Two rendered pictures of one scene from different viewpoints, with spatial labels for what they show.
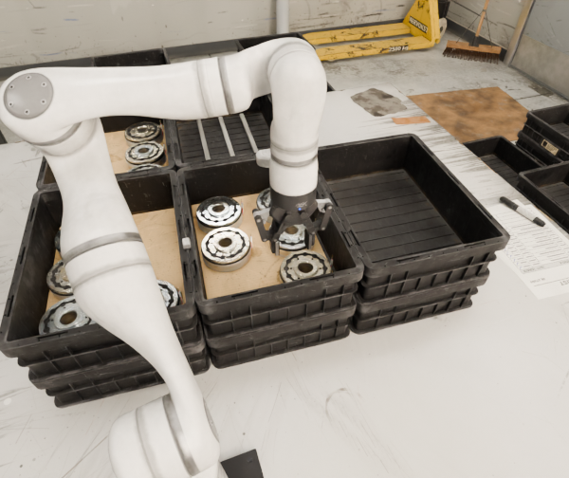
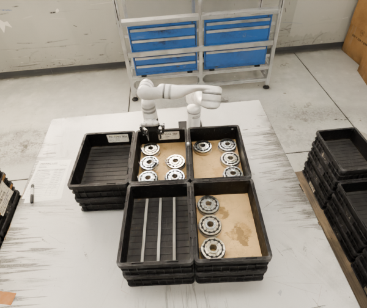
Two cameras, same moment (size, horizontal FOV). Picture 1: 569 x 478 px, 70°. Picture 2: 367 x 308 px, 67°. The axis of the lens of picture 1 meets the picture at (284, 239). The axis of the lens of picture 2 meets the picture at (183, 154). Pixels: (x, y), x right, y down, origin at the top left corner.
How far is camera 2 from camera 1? 173 cm
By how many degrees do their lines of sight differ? 88
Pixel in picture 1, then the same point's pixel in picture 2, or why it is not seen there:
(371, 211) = (110, 175)
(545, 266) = (54, 169)
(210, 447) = not seen: hidden behind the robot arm
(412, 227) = (100, 165)
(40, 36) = not seen: outside the picture
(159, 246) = (201, 172)
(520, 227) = (41, 187)
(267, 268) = (162, 157)
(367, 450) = not seen: hidden behind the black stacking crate
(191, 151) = (183, 233)
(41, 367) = (232, 136)
